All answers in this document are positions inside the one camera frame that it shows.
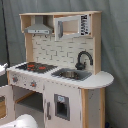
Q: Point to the white toy microwave door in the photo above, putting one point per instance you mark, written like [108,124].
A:
[67,27]

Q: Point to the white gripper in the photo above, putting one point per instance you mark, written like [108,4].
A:
[3,69]

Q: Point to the black microwave keypad panel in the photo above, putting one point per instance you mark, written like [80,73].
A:
[84,30]

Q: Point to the grey range hood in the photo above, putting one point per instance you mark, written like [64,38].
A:
[39,27]

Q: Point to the black toy stovetop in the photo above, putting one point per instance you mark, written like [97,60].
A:
[36,67]

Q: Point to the grey toy sink basin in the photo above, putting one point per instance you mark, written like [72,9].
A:
[72,74]

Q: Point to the black toy faucet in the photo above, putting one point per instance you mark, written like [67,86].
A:
[80,65]

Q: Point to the right red stove knob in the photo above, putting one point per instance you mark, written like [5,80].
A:
[33,84]

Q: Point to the left red stove knob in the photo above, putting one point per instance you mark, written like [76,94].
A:
[15,79]

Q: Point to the white open oven door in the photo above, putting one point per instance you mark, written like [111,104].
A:
[7,112]

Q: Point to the red stove knob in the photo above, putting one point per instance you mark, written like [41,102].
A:
[15,79]
[33,84]

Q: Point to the white fridge door with dispenser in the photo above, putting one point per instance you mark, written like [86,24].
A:
[62,106]

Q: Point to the white wooden toy kitchen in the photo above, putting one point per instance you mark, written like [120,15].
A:
[41,48]

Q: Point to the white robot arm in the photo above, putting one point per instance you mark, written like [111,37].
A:
[23,121]

